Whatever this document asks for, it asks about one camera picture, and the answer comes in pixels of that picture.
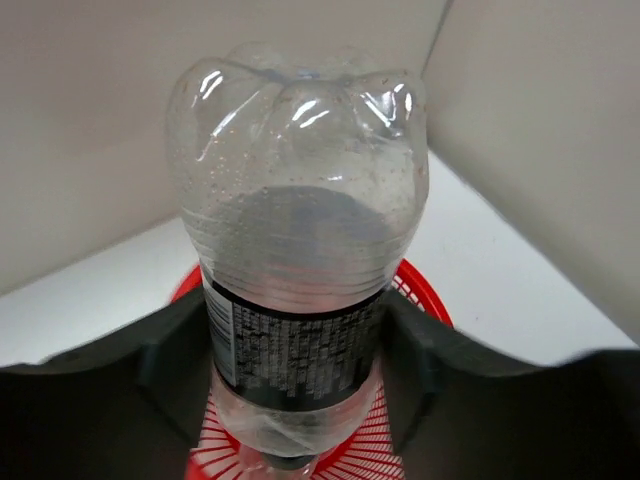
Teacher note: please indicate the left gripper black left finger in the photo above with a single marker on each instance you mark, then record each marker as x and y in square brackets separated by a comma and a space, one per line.
[129, 405]

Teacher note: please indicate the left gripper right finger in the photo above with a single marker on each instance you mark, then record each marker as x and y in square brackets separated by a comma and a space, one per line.
[459, 409]

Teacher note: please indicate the small bottle black label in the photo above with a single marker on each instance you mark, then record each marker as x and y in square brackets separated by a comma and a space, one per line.
[301, 189]

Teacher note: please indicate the red mesh plastic bin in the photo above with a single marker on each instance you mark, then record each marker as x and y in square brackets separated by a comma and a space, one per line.
[366, 454]

